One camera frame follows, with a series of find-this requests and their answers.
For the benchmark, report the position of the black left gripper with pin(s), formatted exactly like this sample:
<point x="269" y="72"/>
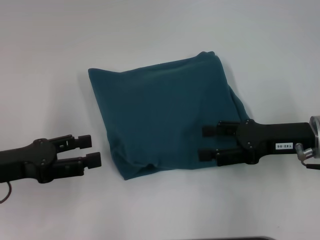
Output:
<point x="27" y="162"/>

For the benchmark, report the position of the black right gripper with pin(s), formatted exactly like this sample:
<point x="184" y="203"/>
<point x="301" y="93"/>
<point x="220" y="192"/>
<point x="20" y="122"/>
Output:
<point x="270" y="140"/>

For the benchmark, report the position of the teal t-shirt with beige print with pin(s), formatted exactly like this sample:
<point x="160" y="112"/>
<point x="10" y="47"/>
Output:
<point x="162" y="112"/>

